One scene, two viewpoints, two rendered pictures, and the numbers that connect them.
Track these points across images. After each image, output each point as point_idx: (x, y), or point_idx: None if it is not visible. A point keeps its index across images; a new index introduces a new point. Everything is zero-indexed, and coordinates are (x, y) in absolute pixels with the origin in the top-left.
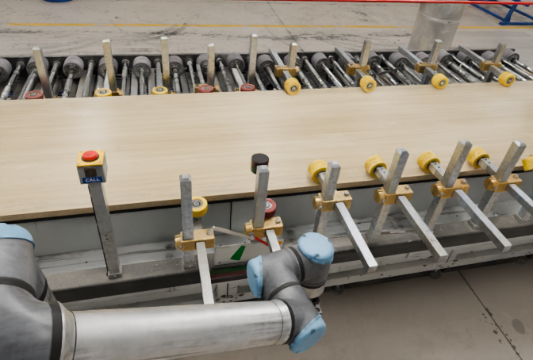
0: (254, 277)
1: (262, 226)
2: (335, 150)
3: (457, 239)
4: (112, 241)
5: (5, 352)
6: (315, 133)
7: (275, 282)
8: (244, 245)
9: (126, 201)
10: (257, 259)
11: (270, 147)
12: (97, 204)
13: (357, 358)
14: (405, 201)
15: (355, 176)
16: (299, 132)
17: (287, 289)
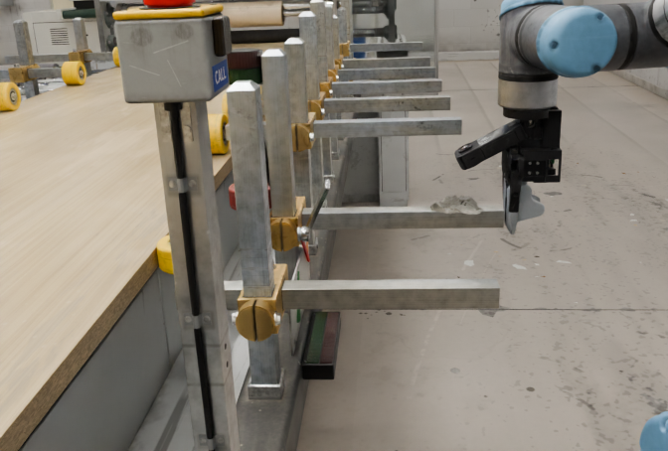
0: (597, 20)
1: (295, 208)
2: (148, 138)
3: (343, 175)
4: (232, 368)
5: None
6: (80, 145)
7: (613, 8)
8: (298, 269)
9: (75, 333)
10: (565, 11)
11: (70, 174)
12: (210, 206)
13: (385, 450)
14: (338, 98)
15: None
16: (58, 153)
17: (628, 3)
